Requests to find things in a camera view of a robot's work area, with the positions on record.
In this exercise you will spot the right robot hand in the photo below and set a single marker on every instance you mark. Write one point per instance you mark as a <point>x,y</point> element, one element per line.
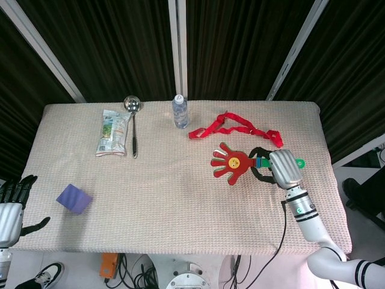
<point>284,168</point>

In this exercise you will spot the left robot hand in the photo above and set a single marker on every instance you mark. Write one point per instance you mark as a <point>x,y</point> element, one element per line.
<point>9,216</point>

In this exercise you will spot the red hand clapper toy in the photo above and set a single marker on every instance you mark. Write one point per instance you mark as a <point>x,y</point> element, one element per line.
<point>234,164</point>

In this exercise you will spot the grey round robot base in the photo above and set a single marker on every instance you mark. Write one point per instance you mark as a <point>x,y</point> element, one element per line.
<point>187,278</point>

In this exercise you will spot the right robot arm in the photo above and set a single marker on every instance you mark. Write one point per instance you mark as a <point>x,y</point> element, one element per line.
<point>325,234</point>

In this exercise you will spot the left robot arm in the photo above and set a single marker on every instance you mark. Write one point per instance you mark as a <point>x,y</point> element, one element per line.
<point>4,265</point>

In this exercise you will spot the orange box device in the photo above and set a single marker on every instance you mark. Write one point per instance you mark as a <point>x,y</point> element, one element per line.
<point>109,266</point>

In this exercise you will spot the purple cube block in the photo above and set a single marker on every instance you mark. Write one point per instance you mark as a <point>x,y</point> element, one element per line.
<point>74,199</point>

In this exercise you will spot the black white sneaker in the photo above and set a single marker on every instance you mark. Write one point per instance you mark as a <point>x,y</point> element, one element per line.
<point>49,272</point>

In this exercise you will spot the clear plastic water bottle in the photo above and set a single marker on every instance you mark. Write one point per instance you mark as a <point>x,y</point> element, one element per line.
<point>180,113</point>

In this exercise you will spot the beige woven tablecloth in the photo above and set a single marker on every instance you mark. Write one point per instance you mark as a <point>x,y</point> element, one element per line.
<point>168,195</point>

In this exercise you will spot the white green snack bag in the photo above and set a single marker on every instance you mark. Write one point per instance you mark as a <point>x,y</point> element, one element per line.
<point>112,134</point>

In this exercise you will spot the stainless steel ladle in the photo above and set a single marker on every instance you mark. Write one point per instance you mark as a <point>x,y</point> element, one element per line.
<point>133,126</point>

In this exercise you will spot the white metal frame post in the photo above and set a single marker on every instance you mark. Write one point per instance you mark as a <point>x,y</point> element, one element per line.
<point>42,49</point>
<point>178,48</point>
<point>296,49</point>

